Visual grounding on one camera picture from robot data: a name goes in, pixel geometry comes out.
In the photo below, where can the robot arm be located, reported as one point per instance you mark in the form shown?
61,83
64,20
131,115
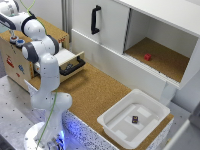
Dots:
49,71

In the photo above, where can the wooden drawer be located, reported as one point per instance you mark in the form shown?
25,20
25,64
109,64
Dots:
68,55

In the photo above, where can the pink block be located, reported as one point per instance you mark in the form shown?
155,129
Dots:
147,57

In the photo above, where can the white sliding door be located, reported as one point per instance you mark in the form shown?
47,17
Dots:
111,23

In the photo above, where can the white plastic box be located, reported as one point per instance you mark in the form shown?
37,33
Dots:
116,128

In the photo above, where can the purple block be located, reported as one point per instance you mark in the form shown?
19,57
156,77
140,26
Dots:
135,119

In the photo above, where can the white cabinet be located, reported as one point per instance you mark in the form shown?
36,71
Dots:
160,20

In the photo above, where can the blue button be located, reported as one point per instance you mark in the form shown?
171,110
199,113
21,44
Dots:
20,43

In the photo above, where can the red button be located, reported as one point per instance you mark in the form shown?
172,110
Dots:
13,40

